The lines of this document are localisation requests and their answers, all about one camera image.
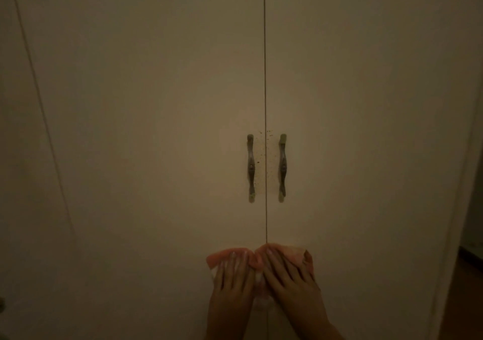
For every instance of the person's left hand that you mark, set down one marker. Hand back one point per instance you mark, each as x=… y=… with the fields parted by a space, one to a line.
x=230 y=302

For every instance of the person's right hand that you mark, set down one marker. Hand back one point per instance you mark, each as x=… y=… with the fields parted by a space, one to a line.
x=298 y=298

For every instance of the person's right little finger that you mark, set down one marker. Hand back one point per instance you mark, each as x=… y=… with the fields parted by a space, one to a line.
x=311 y=275

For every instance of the person's right middle finger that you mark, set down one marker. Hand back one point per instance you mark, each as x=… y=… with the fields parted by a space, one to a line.
x=291 y=268

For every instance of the person's left middle finger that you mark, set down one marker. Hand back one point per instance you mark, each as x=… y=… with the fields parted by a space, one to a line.
x=242 y=270

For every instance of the person's right thumb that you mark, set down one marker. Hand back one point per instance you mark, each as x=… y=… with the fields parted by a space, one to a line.
x=270 y=281

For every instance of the person's left little finger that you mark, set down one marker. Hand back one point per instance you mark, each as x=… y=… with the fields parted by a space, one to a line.
x=218 y=277

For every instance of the pink cleaning cloth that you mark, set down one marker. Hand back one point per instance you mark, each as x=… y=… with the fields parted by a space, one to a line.
x=220 y=256

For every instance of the white wardrobe door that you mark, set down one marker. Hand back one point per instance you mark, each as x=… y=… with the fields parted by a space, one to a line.
x=22 y=200
x=151 y=124
x=358 y=124

